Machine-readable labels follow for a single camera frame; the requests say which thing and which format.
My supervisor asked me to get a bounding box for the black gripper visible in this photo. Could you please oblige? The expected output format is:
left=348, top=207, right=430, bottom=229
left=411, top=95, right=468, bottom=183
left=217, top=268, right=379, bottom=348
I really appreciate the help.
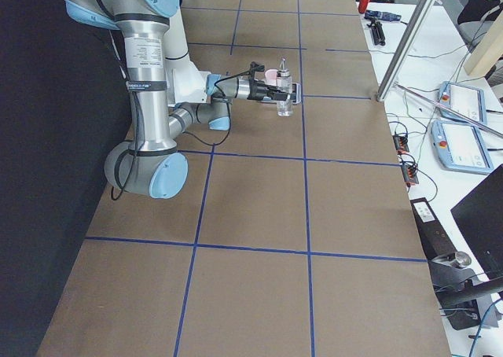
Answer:
left=248, top=79, right=291, bottom=101

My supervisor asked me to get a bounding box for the glass sauce bottle metal spout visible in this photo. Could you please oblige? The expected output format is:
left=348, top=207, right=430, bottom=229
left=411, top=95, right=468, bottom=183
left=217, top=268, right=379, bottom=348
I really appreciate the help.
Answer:
left=276, top=57, right=293, bottom=117

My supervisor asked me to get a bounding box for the pink plastic cup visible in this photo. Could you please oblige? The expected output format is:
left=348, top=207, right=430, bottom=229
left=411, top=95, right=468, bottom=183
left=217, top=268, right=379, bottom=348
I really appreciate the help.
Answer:
left=264, top=68, right=277, bottom=86

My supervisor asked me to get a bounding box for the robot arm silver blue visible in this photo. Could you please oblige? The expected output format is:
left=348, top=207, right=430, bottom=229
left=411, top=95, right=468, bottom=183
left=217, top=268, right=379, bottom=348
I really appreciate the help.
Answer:
left=65, top=0, right=296, bottom=200

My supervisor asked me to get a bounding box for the silver digital kitchen scale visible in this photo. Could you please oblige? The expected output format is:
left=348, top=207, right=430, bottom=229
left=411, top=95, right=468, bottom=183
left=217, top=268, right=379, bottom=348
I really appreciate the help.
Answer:
left=261, top=82, right=302, bottom=105

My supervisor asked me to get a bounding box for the black folded tripod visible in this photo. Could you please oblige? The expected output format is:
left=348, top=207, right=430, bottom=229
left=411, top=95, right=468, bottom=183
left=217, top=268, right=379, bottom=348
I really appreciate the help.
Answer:
left=367, top=17, right=386, bottom=46

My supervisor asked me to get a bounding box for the far orange black connector block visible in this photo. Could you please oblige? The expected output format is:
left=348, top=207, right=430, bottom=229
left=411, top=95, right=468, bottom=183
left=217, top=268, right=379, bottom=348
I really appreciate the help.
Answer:
left=392, top=134, right=409, bottom=155

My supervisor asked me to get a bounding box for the orange black connector block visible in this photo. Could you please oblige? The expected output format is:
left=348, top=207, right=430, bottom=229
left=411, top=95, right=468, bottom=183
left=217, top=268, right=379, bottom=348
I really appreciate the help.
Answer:
left=392, top=134, right=409, bottom=155
left=401, top=162, right=419, bottom=188

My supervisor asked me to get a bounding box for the near orange black connector block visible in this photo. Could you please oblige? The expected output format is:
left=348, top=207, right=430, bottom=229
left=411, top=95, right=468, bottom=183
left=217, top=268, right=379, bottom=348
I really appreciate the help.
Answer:
left=401, top=162, right=419, bottom=188

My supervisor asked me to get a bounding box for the near blue teach pendant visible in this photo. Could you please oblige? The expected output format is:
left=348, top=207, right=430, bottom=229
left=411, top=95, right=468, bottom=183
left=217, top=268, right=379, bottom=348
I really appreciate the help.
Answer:
left=431, top=120, right=494, bottom=175

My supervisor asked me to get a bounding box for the blue teach pendant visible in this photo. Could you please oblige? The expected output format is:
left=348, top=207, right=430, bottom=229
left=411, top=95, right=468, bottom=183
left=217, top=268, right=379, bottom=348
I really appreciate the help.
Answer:
left=438, top=81, right=487, bottom=124
left=431, top=120, right=494, bottom=175

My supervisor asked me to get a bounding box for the far blue teach pendant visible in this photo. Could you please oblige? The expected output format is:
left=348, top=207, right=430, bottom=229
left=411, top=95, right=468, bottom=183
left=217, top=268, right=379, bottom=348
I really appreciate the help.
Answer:
left=438, top=81, right=487, bottom=124

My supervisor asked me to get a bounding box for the black office chair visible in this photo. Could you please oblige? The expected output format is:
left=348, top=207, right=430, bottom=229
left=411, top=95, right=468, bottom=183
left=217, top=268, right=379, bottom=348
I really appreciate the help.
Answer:
left=457, top=0, right=502, bottom=52

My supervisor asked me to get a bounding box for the wooden beam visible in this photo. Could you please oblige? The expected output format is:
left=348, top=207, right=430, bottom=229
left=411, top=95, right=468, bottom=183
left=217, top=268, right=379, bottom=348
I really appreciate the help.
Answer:
left=464, top=13, right=503, bottom=77

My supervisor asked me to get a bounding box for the black flat box white label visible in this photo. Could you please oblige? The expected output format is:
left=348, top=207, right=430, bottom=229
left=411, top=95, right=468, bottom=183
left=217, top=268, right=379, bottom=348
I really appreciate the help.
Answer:
left=410, top=197, right=456, bottom=260

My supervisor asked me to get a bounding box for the black computer monitor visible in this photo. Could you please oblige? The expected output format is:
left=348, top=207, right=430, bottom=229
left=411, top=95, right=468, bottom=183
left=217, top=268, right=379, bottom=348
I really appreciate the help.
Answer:
left=451, top=166, right=502, bottom=278

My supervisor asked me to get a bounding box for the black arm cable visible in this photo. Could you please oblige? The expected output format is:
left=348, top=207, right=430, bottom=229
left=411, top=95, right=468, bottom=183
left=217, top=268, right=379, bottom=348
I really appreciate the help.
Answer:
left=109, top=34, right=264, bottom=201

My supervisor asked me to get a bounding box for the aluminium frame post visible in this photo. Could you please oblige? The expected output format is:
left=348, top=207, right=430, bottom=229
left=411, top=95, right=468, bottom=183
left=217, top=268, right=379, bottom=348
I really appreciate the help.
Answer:
left=376, top=0, right=435, bottom=101

